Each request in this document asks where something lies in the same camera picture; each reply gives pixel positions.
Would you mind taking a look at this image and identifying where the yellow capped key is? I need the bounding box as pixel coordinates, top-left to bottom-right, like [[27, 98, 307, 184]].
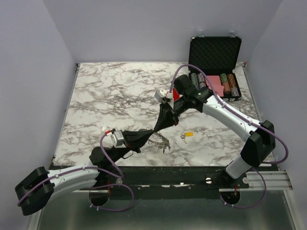
[[180, 132, 194, 143]]

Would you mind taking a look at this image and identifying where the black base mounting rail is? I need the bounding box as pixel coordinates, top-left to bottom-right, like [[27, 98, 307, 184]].
[[89, 166, 249, 204]]

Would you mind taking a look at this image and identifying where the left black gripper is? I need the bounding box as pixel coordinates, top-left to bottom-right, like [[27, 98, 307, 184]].
[[109, 129, 154, 164]]

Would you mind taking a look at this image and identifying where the red glitter microphone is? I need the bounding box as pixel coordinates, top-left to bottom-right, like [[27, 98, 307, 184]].
[[173, 88, 180, 101]]

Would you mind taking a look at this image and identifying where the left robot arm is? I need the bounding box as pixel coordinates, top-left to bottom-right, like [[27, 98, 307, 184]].
[[15, 129, 154, 216]]

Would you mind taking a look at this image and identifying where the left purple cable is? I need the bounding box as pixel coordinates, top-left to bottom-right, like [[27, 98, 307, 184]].
[[17, 131, 135, 211]]

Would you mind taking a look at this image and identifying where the black poker chip case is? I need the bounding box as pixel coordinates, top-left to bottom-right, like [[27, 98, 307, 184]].
[[188, 36, 242, 102]]

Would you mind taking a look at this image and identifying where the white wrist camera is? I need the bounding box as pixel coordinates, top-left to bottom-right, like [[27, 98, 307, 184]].
[[110, 130, 124, 147], [154, 90, 174, 107]]

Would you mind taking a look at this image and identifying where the pink playing cards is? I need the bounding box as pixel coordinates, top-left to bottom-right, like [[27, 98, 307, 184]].
[[207, 75, 224, 97]]

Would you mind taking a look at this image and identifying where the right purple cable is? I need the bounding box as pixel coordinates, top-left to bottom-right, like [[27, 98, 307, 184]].
[[169, 63, 290, 208]]

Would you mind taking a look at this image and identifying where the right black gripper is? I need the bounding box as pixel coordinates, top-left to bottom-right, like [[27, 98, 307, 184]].
[[153, 95, 189, 132]]

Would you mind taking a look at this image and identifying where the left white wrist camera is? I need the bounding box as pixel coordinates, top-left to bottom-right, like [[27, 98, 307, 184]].
[[110, 130, 124, 147]]

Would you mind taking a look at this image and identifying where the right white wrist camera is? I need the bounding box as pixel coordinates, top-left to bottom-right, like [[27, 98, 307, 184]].
[[154, 90, 174, 107]]

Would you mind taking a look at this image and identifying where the purple cable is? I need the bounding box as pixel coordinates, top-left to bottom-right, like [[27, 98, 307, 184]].
[[17, 131, 135, 211], [169, 63, 290, 208]]

